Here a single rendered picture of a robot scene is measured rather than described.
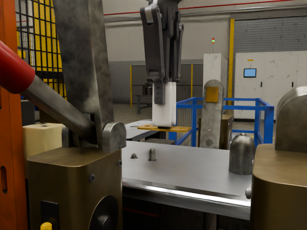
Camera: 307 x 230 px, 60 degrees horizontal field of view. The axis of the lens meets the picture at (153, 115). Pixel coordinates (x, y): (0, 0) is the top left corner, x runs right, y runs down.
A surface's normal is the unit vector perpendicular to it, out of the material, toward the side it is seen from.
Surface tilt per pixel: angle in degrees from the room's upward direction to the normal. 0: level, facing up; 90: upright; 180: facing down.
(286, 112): 102
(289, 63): 90
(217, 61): 90
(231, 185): 0
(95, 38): 90
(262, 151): 0
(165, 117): 89
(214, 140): 78
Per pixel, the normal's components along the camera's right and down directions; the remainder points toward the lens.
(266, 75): -0.27, 0.11
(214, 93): -0.39, -0.11
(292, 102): -0.39, 0.31
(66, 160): 0.00, -0.99
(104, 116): 0.92, 0.04
